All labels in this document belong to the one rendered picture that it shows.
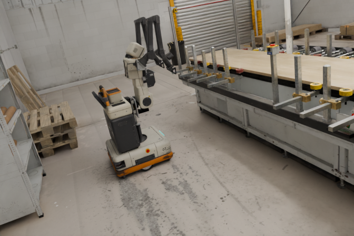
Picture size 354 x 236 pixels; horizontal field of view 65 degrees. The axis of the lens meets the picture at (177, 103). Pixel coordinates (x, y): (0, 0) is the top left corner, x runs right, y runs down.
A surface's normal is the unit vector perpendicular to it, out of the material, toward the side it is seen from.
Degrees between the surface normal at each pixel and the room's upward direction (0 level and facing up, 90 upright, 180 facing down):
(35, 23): 90
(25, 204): 90
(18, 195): 90
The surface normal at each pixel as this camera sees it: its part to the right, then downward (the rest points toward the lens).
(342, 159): -0.90, 0.28
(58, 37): 0.40, 0.22
